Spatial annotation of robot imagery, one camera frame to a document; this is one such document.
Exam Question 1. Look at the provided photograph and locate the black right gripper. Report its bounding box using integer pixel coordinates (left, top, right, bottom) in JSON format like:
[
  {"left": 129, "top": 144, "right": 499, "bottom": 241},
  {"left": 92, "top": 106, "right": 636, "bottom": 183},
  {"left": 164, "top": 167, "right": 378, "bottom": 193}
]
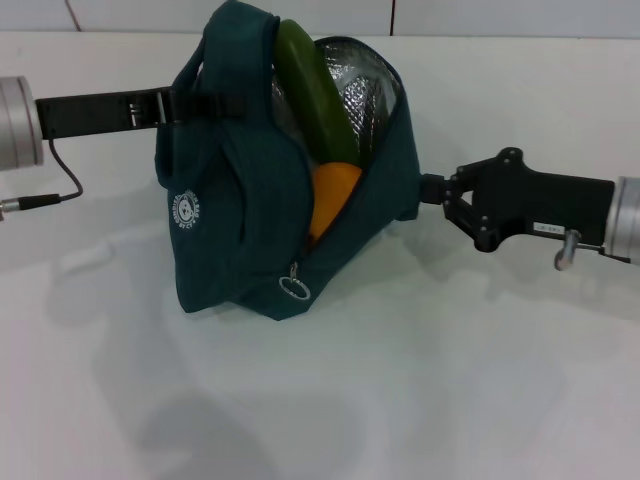
[{"left": 419, "top": 146, "right": 616, "bottom": 252}]

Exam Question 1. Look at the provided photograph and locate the green cucumber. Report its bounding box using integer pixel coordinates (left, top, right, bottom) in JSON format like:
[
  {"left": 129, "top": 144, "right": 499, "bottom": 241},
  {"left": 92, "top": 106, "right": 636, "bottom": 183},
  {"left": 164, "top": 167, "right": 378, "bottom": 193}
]
[{"left": 273, "top": 18, "right": 363, "bottom": 169}]

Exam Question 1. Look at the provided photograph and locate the dark teal insulated lunch bag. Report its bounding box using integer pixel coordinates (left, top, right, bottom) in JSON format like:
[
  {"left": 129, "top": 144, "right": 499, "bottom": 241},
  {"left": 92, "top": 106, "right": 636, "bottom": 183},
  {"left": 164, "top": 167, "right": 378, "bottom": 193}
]
[{"left": 154, "top": 0, "right": 421, "bottom": 322}]

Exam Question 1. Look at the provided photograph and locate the orange yellow pear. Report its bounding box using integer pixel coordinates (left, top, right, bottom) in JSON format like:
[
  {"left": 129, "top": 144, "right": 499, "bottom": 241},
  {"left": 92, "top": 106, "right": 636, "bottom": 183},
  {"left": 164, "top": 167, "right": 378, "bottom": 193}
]
[{"left": 305, "top": 161, "right": 364, "bottom": 242}]

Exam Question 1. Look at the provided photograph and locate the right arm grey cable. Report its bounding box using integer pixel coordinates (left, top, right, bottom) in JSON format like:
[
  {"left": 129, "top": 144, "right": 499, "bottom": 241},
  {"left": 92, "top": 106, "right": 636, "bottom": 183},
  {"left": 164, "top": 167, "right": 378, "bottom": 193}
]
[{"left": 552, "top": 229, "right": 632, "bottom": 272}]

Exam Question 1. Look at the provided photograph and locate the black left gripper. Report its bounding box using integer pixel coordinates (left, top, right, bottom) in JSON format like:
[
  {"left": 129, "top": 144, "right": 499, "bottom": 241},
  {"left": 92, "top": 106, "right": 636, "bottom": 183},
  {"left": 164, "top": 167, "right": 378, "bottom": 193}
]
[{"left": 34, "top": 88, "right": 248, "bottom": 142}]

